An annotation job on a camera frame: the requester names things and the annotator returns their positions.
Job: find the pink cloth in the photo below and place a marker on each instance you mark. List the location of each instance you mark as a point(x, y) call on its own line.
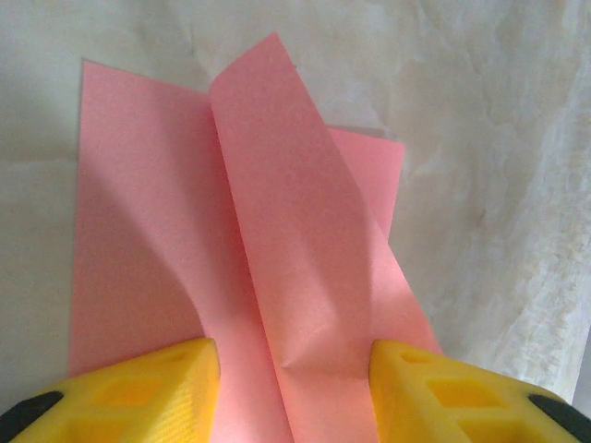
point(286, 207)

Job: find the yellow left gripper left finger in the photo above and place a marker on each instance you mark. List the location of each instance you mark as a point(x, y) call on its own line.
point(115, 406)

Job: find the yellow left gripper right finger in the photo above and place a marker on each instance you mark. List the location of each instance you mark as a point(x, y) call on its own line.
point(461, 406)

